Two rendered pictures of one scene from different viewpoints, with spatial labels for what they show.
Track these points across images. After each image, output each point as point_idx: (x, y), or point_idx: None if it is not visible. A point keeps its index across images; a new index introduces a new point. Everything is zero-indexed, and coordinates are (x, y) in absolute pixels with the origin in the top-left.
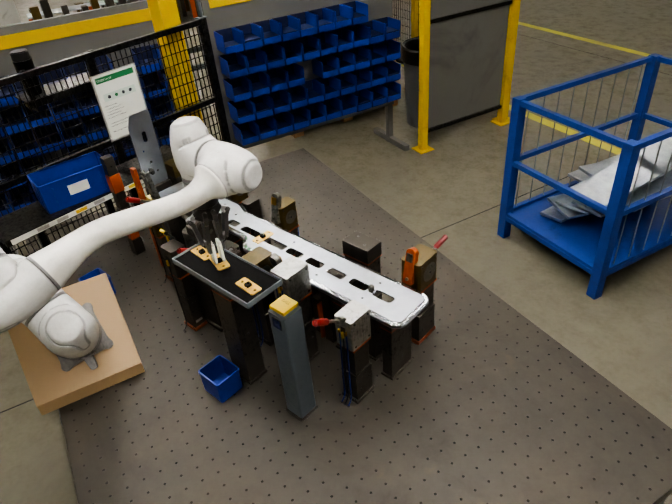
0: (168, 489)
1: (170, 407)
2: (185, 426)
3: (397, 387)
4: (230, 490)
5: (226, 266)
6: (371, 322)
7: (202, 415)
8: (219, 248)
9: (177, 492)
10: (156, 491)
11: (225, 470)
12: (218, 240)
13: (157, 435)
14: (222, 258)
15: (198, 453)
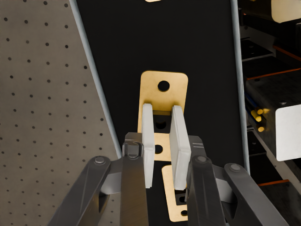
0: (17, 117)
1: (44, 15)
2: (53, 57)
3: (270, 160)
4: (70, 152)
5: (164, 157)
6: None
7: (76, 56)
8: (172, 158)
9: (24, 125)
10: (5, 112)
11: (74, 133)
12: (182, 176)
13: (19, 47)
14: (169, 139)
15: (56, 100)
